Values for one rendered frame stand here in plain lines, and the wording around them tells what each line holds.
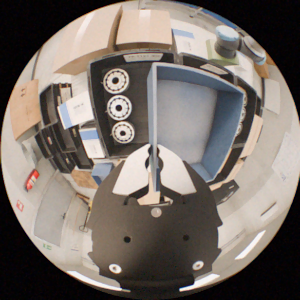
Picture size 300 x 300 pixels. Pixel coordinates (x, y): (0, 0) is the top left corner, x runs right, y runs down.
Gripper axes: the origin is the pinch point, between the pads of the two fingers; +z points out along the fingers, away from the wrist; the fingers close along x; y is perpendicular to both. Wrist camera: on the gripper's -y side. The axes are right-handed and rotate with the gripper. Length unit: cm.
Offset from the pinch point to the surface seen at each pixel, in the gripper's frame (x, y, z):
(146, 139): -2.5, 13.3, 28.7
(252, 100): 66, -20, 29
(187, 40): 18, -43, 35
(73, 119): -35.0, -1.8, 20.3
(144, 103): -3.1, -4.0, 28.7
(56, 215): -242, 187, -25
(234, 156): 69, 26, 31
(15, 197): -244, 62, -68
